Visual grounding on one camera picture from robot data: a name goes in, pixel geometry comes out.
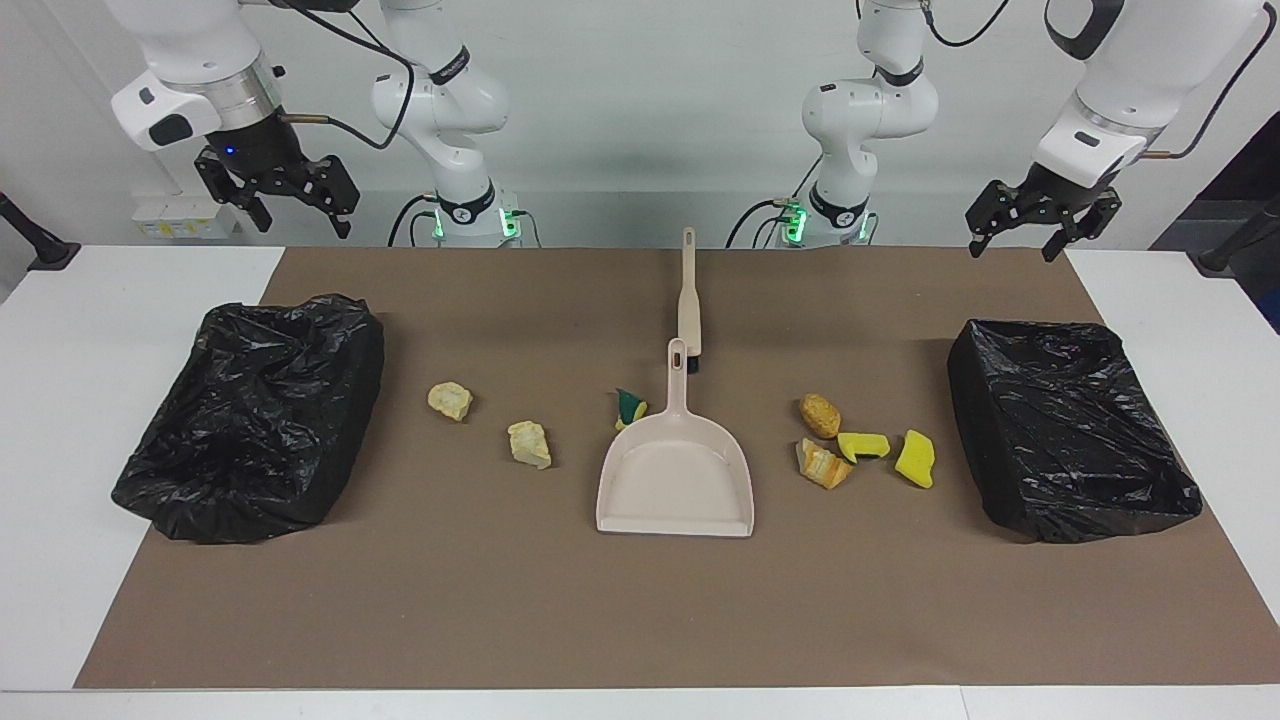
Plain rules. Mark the black bag-lined bin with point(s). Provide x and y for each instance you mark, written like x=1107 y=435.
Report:
x=250 y=420
x=1070 y=430

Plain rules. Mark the large yellow sponge piece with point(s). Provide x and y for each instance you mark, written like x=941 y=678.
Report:
x=915 y=458

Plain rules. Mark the beige plastic dustpan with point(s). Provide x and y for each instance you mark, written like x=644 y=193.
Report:
x=675 y=480

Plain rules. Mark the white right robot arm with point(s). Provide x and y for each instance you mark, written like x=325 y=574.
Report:
x=445 y=100

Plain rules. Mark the dark background panel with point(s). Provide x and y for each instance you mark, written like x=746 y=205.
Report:
x=1250 y=170

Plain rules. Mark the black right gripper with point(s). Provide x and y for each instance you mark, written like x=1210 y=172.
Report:
x=290 y=170

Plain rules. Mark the yellow sponge piece green side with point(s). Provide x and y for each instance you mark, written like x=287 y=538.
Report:
x=860 y=445

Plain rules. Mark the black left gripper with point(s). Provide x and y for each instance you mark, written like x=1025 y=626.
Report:
x=1050 y=205

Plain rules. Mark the beige hand brush black bristles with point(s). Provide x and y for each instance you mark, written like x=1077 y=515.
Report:
x=689 y=300

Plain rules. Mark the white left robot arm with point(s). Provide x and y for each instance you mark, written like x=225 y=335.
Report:
x=865 y=110

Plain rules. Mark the brown table mat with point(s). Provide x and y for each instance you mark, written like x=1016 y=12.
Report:
x=500 y=600

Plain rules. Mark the brown oval bread roll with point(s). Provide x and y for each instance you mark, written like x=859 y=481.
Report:
x=819 y=415

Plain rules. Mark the small green yellow sponge piece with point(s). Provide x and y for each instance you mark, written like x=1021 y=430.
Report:
x=630 y=408

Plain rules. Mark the black stand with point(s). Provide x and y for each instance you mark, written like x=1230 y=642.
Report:
x=1215 y=262
x=50 y=255

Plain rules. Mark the orange crusted bread piece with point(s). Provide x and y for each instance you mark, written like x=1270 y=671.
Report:
x=823 y=465

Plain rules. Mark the white wall socket box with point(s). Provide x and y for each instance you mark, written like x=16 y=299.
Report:
x=180 y=215

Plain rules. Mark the pale bread chunk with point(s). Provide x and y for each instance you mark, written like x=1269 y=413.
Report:
x=450 y=400
x=529 y=445

